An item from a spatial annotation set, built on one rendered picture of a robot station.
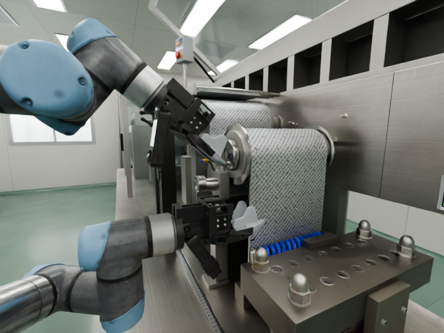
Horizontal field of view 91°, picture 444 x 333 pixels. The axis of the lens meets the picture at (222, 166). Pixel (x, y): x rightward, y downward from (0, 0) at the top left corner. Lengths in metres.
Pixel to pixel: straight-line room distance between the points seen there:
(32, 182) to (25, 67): 6.04
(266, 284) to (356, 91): 0.53
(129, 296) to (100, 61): 0.40
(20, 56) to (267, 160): 0.42
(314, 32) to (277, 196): 0.55
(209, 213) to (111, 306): 0.22
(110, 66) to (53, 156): 5.73
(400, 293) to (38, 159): 6.15
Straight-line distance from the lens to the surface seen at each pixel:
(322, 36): 0.83
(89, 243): 0.41
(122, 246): 0.41
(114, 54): 0.45
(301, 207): 0.61
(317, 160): 0.61
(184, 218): 0.43
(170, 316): 0.60
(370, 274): 0.55
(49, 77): 0.29
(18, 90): 0.30
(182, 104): 0.47
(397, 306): 0.57
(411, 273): 0.63
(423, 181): 0.63
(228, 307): 0.61
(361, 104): 0.69
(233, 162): 0.49
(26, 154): 6.25
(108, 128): 5.97
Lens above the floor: 1.30
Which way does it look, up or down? 9 degrees down
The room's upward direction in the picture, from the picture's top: straight up
